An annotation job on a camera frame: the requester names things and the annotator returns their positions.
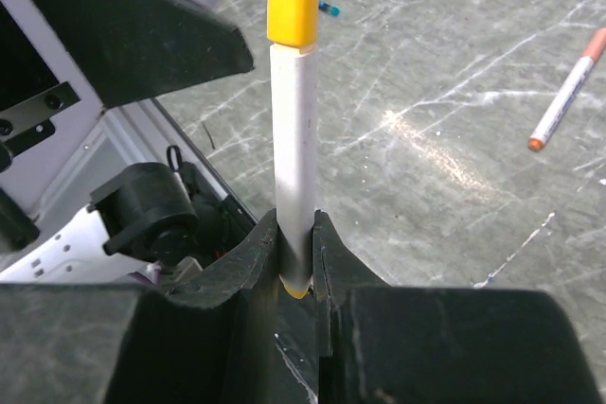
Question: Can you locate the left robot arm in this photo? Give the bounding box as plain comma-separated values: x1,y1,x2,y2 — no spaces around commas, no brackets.
1,0,256,285

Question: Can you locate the white marker orange tip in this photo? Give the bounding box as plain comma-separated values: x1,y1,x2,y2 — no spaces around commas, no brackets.
526,27,605,152

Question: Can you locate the blue pen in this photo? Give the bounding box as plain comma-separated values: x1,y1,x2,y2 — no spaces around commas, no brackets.
318,1,340,17

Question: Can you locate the white marker yellow tip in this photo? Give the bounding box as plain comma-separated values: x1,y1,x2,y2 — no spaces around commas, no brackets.
270,44,319,299

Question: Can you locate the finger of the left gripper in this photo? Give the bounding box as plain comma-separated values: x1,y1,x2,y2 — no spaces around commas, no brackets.
32,0,254,109

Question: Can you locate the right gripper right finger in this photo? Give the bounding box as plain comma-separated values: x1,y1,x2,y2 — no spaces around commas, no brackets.
312,211,601,403

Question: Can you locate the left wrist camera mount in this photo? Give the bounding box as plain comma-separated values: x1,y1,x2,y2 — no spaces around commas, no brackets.
1,0,105,220

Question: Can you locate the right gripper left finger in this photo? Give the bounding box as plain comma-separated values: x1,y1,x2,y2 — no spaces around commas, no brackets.
1,209,278,403

